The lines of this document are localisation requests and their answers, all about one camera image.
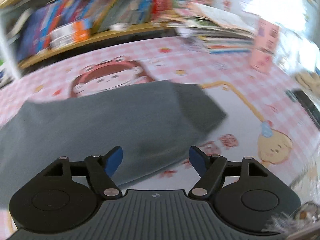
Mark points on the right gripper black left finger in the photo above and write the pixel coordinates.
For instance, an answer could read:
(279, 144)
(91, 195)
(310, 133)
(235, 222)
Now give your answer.
(98, 171)

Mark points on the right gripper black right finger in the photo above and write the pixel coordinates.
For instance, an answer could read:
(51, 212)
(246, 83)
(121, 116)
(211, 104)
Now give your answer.
(213, 170)

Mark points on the grey sweatshirt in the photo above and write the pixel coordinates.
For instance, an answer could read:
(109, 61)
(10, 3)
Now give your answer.
(154, 123)

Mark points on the pink checkered cartoon tablecloth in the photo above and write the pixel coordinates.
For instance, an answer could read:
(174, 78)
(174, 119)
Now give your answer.
(254, 101)

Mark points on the pink paper card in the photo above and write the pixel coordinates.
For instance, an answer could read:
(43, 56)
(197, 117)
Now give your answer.
(264, 46)

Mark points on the pile of loose books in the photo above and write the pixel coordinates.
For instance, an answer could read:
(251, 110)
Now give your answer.
(210, 29)

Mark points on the orange white box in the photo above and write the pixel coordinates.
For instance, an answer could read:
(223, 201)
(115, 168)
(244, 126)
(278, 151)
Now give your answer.
(71, 33)

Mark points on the wooden bookshelf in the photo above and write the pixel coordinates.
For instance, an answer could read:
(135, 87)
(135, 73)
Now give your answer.
(14, 16)

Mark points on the row of colourful books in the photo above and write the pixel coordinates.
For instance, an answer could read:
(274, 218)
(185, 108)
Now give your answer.
(103, 14)

